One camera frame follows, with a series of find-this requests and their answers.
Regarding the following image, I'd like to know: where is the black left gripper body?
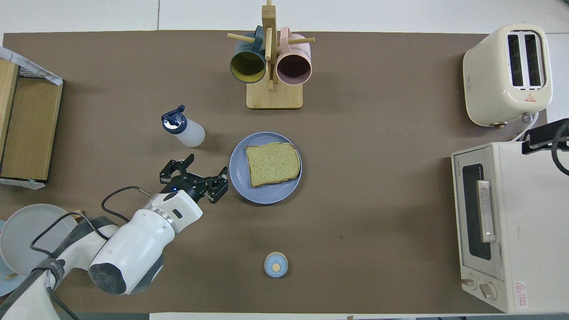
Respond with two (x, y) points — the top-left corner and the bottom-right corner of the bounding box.
(169, 174), (213, 201)

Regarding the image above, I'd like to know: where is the translucent bottle with navy cap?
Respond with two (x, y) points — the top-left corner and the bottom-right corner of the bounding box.
(161, 105), (206, 148)

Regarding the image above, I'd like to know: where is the slice of toast bread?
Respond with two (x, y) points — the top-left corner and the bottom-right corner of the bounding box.
(245, 142), (301, 188)

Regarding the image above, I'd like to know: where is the blue round plate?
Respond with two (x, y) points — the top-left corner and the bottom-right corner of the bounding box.
(229, 132), (303, 205)

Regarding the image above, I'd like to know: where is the grey plate in rack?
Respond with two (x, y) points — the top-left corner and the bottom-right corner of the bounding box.
(0, 204), (80, 277)

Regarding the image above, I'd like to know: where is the light blue plate in rack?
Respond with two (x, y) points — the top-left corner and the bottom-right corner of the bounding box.
(0, 258), (27, 297)

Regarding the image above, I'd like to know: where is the cream two-slot toaster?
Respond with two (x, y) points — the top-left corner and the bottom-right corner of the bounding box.
(462, 24), (553, 128)

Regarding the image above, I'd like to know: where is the white toaster oven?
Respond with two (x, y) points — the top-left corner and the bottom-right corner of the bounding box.
(451, 141), (569, 314)

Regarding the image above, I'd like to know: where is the small blue call bell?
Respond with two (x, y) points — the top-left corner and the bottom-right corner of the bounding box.
(264, 252), (289, 278)

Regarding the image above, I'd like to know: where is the wooden mug tree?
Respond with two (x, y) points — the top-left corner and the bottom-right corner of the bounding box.
(227, 0), (315, 110)

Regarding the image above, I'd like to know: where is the dark teal mug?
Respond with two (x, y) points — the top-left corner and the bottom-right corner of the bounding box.
(229, 25), (267, 84)

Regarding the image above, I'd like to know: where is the pink mug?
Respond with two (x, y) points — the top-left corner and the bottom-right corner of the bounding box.
(276, 27), (313, 86)

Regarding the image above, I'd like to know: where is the brown table mat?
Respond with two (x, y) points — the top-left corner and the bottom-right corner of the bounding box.
(0, 30), (547, 314)

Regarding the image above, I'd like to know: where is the white checkered cloth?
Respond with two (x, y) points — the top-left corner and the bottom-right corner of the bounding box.
(0, 47), (64, 190)

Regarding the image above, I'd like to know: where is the white toaster power cable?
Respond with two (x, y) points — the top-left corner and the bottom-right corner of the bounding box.
(511, 111), (541, 143)

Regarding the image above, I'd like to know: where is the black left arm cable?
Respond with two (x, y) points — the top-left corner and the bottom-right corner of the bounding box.
(30, 186), (149, 320)

